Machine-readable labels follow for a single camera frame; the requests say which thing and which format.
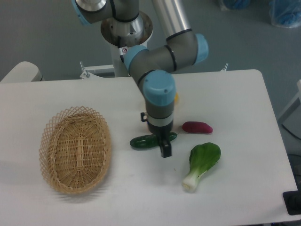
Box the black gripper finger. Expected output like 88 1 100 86
158 136 172 158

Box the black base cable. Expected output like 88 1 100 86
117 35 127 64

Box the white side table frame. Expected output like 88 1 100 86
277 80 301 124

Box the blue plastic bag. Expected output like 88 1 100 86
269 0 301 28
219 0 251 10

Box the white chair back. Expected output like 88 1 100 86
0 61 45 84

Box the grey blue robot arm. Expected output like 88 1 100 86
72 0 209 158

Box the purple sweet potato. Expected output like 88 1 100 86
182 121 213 134

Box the woven wicker basket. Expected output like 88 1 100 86
39 106 111 194

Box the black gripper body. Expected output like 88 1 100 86
141 112 174 141

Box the dark green cucumber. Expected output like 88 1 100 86
129 131 178 149

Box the blue plastic bag left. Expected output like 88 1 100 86
219 0 251 10

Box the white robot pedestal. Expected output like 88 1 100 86
79 10 154 80

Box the blue plastic bag right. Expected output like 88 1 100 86
269 0 301 28

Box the green bok choy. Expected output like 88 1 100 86
182 142 221 193

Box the black device at table edge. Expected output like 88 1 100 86
283 190 301 215

